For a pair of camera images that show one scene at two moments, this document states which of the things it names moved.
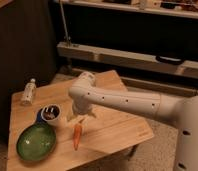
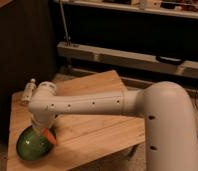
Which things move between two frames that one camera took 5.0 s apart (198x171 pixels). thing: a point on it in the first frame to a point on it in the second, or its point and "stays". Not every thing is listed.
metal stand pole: [69, 43] stays
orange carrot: [78, 133] to [51, 139]
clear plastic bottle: [28, 93] stays
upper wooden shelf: [180, 8] stays
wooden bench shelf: [188, 68] stays
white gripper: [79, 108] to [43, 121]
